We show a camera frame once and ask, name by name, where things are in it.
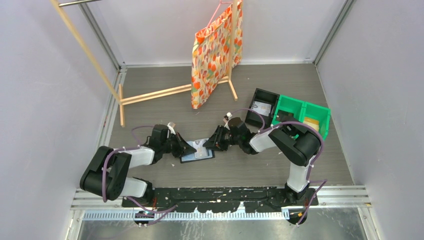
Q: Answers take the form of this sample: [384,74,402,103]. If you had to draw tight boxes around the yellow cards in green bin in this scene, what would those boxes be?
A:
[303,117,320,132]

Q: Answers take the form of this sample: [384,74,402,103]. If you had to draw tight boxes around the green double storage bin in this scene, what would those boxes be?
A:
[271,95,331,140]

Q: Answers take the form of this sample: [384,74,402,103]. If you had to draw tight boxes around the floral fabric bag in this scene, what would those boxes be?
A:
[191,0,243,109]

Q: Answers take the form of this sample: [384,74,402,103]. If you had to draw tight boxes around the wooden clothes rack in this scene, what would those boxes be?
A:
[50,0,239,127]

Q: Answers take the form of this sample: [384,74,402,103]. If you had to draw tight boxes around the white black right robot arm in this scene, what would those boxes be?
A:
[203,116,324,205]

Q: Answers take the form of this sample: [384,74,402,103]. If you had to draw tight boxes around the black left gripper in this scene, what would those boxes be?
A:
[161,131,196,159]

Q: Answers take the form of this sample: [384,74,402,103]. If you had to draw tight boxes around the pink clothes hanger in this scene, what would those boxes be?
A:
[206,0,232,27]

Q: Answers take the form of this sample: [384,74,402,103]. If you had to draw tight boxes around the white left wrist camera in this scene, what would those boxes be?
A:
[167,122,176,135]

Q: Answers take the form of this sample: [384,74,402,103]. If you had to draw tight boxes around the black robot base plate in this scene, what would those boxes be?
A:
[122,186,319,213]

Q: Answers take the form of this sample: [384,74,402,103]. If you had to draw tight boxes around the black storage bin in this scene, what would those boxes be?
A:
[245,88,280,129]

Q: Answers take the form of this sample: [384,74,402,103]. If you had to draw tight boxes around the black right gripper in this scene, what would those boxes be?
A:
[203,125,242,152]

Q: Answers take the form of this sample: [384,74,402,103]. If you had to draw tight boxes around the black card holder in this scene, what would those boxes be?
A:
[180,138,215,164]

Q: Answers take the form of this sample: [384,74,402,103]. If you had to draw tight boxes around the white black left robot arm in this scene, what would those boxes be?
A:
[79,122,196,207]

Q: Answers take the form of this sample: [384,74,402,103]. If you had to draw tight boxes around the white card in black bin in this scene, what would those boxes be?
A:
[251,101,272,116]

